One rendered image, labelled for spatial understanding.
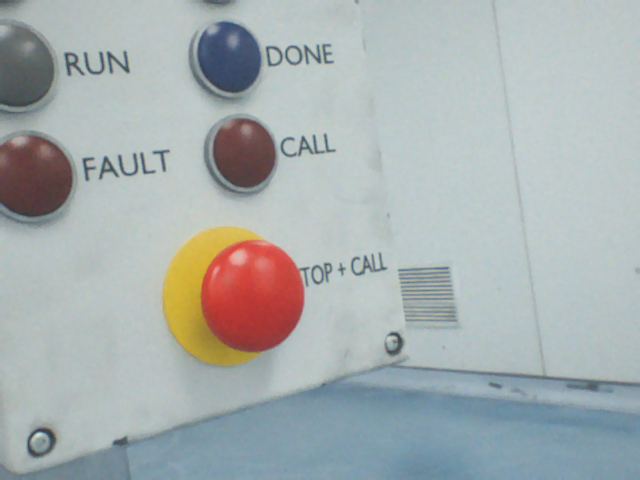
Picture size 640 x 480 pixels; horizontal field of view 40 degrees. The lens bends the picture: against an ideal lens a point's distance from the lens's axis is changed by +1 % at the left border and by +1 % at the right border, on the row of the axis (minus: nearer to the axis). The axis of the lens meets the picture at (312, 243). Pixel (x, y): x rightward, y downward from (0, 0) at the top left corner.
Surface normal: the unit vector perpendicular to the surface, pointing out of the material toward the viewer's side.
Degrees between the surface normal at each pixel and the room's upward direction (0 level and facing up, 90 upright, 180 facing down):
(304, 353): 90
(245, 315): 92
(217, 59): 90
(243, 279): 86
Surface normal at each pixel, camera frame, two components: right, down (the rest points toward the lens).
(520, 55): -0.75, 0.15
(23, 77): 0.57, 0.01
